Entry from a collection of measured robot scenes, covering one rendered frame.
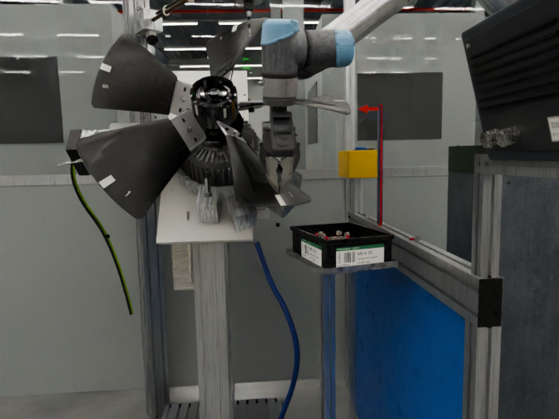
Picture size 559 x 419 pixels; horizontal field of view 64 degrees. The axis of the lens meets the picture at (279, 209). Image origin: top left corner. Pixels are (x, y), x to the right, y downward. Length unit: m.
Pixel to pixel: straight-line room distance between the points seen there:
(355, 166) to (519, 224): 0.51
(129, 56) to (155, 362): 1.20
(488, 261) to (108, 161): 0.81
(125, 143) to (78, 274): 1.08
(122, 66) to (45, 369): 1.42
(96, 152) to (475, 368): 0.88
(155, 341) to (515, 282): 1.34
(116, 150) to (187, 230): 0.30
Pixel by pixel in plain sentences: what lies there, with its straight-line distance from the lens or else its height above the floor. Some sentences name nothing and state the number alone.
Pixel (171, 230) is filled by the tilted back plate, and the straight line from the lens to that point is 1.26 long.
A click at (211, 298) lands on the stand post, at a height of 0.64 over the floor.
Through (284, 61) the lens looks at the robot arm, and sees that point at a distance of 0.94.
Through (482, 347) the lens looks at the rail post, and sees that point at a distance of 0.82.
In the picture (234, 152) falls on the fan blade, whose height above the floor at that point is 1.07.
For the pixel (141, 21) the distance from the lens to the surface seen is 1.78.
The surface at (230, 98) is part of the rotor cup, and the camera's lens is 1.15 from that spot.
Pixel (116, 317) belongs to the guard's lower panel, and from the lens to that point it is 2.11.
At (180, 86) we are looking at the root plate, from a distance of 1.26.
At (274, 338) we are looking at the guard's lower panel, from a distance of 2.08.
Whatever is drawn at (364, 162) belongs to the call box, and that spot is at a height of 1.03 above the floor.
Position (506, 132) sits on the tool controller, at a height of 1.08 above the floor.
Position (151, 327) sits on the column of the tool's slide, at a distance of 1.94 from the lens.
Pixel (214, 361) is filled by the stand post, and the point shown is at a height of 0.45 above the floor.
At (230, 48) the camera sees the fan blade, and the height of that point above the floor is 1.37.
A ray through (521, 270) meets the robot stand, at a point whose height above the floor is 0.76.
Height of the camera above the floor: 1.06
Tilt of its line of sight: 7 degrees down
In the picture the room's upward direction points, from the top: 1 degrees counter-clockwise
